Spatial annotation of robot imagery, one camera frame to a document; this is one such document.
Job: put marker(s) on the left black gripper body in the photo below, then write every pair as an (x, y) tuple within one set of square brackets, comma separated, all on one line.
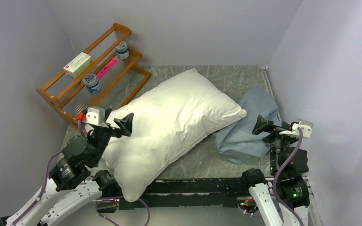
[(102, 136)]

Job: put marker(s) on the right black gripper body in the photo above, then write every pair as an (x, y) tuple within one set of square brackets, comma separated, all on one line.
[(277, 142)]

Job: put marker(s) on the blue grey pillow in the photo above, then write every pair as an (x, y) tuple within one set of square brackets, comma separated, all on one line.
[(236, 142)]

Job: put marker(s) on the white pillow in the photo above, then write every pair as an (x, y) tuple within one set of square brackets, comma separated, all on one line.
[(169, 120)]

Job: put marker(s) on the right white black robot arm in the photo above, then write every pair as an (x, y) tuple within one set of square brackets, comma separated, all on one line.
[(284, 202)]

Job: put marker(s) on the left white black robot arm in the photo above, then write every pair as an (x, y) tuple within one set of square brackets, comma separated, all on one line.
[(66, 187)]

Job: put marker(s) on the wooden tiered shelf rack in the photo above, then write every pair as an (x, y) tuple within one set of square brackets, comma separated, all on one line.
[(69, 101)]

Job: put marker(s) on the near blue white jar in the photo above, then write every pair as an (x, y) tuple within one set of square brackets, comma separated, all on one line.
[(92, 83)]

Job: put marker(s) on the blue white jar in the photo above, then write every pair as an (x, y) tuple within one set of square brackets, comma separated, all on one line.
[(121, 50), (92, 83)]

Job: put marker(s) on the far blue white jar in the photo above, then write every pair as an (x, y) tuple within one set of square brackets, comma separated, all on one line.
[(121, 50)]

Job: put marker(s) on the white cardboard box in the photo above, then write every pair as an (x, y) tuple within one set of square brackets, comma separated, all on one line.
[(75, 67)]

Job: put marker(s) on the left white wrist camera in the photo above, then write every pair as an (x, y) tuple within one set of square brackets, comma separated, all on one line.
[(94, 116)]

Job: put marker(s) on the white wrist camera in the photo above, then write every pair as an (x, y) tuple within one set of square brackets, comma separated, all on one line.
[(94, 116), (299, 128)]

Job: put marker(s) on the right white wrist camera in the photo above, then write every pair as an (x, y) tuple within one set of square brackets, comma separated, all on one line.
[(299, 128)]

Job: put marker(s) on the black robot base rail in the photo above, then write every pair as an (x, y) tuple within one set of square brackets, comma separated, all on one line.
[(188, 192)]

